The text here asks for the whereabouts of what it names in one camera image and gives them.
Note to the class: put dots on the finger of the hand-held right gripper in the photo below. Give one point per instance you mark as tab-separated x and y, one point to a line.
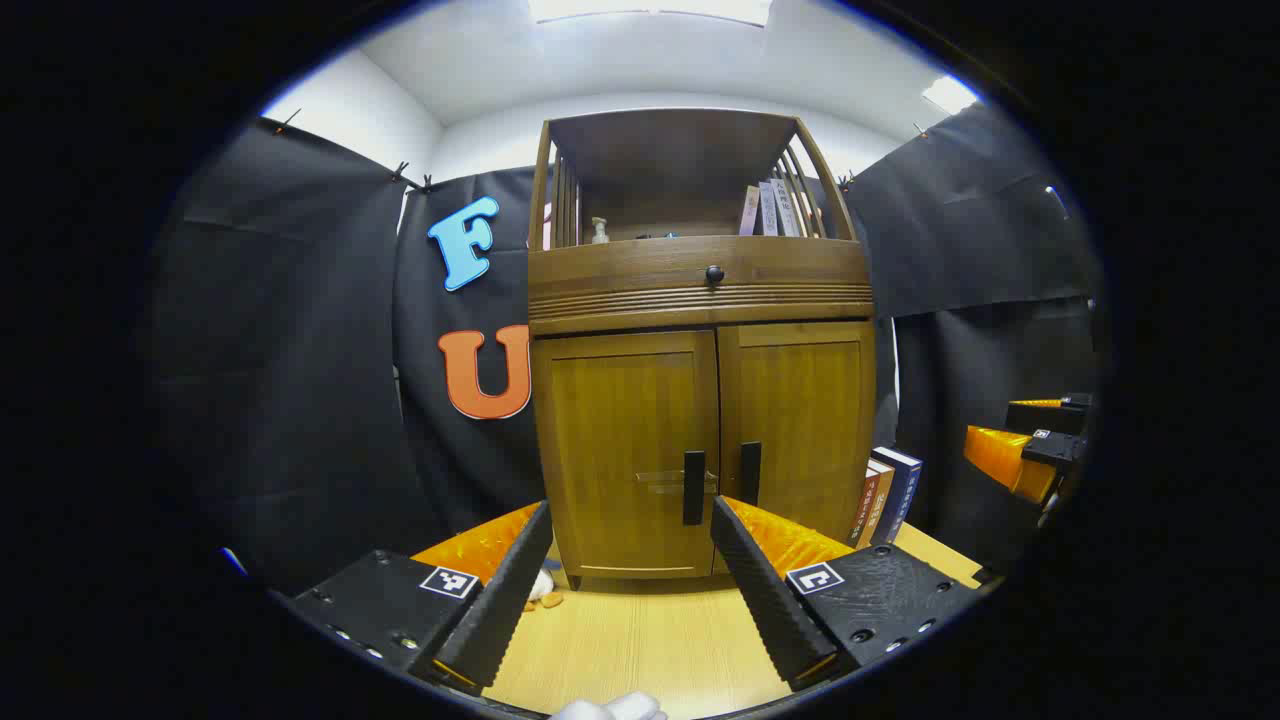
1005	460
1050	415

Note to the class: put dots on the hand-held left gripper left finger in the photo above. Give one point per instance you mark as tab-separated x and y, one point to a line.
500	610

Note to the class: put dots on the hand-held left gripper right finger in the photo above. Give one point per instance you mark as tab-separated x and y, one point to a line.
765	600

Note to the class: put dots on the wooden shoe cabinet door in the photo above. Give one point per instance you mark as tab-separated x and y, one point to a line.
610	420
810	400

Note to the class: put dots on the wooden double-door shoe cabinet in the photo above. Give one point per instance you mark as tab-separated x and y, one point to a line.
700	150

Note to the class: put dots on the wooden cabinet drawer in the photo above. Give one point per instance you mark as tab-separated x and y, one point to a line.
620	275

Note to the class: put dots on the penguin plush toy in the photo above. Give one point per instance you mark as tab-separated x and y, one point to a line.
541	585

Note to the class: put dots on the blue book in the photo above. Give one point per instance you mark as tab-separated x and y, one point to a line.
900	490

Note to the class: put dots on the tan book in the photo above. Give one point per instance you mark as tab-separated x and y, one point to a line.
880	495

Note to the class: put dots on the red-brown book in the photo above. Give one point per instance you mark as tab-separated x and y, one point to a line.
864	510

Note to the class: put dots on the black backdrop cloth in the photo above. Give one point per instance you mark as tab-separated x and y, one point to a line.
290	350

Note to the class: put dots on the pale mauve book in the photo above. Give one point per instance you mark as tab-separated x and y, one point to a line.
749	210

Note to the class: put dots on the pink book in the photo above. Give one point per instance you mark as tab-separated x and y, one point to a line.
546	228

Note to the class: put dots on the small pump bottle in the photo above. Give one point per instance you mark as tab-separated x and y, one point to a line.
600	233

